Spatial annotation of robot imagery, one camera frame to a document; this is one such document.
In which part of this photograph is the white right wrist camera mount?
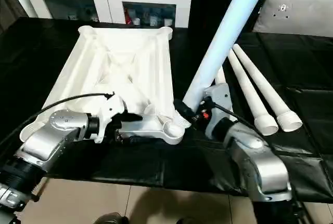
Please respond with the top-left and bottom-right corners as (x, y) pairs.
(202, 83), (233, 137)

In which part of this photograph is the black work mat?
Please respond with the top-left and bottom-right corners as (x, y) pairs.
(0, 17), (333, 204)

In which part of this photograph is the grey cushion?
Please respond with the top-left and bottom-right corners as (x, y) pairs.
(253, 0), (333, 35)

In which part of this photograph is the white plastic table leg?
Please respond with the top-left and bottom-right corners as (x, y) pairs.
(225, 47), (279, 135)
(215, 67), (228, 85)
(174, 0), (274, 128)
(232, 44), (303, 132)

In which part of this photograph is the white plastic table top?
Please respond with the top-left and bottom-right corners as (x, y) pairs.
(23, 25), (187, 146)

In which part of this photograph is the black furniture with yellow label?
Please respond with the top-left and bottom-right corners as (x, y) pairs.
(187, 0), (271, 33)

